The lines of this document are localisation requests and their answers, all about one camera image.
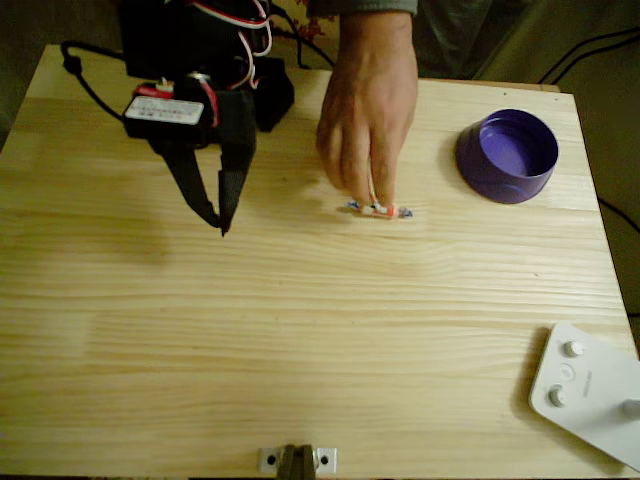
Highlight thin black cable with knot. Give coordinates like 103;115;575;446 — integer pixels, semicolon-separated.
60;40;127;122

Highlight candy red white blue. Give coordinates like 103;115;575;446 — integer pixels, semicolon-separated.
343;198;415;221

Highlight white lamp base with knobs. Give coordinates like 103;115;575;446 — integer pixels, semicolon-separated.
528;321;640;472

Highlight black plug cable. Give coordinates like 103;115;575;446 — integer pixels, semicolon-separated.
272;27;337;69
269;1;307;70

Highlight dark camera stand clamp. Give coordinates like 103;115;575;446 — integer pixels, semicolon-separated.
277;443;319;480

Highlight red white servo wires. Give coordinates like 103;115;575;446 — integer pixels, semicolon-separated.
191;0;274;92

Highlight purple plastic bowl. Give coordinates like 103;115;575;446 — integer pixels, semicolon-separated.
454;108;560;206

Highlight grey green sleeved forearm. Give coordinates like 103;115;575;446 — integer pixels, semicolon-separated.
305;0;419;18

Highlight silver metal bracket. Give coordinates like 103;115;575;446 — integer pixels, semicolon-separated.
257;446;338;474

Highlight person's bare hand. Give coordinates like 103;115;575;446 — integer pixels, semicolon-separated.
315;11;420;209

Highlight black cable beside table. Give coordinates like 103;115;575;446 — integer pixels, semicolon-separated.
596;196;640;236

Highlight black cable pair on floor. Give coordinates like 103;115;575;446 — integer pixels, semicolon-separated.
536;27;640;87

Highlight floral patterned cushion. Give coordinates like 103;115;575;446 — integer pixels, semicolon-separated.
272;0;342;71

